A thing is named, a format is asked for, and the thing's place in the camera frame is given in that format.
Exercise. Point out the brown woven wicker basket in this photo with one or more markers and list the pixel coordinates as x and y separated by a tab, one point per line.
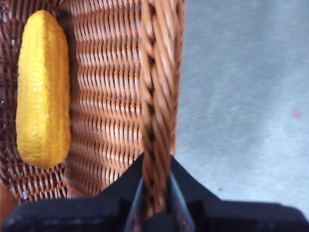
108	96

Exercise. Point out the yellow corn cob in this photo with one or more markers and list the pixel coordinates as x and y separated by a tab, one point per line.
43	91

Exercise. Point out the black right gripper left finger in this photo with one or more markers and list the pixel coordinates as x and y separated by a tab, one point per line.
72	215

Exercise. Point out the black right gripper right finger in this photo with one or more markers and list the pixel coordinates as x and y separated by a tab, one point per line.
229	215

